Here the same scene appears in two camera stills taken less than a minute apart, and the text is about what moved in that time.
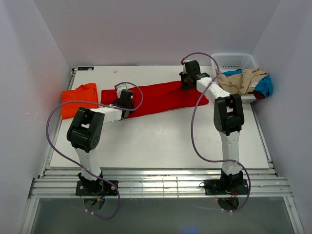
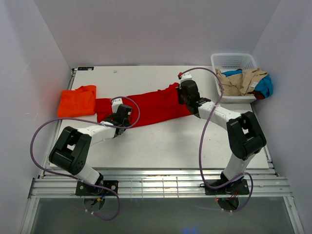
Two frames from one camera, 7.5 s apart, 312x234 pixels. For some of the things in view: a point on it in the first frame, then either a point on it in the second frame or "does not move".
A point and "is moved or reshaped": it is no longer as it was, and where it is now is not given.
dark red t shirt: (258, 94) does not move
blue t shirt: (264, 84) does not move
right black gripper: (185, 87) -> (181, 102)
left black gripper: (131, 106) -> (111, 115)
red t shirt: (156, 97) is moved or reshaped
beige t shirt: (241, 83) does not move
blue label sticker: (85, 68) does not move
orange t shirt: (85, 92) does not move
